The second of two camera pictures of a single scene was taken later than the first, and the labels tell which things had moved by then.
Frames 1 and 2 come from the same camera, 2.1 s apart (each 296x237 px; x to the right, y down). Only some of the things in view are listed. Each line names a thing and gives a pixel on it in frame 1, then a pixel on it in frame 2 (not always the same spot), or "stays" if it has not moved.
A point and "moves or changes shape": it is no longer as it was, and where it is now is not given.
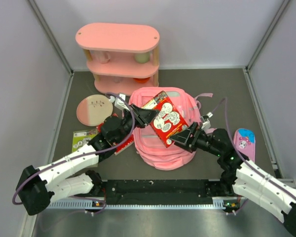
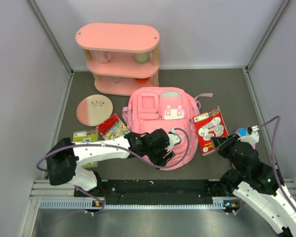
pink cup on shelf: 103,57 stays
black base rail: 160,191 stays
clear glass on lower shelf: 118,79 stays
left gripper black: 142,116 -> 160,160
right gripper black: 183,139 -> 221,142
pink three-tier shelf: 121,57 stays
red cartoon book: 169,121 moves or changes shape
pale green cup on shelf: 142,57 stays
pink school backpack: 151,150 stays
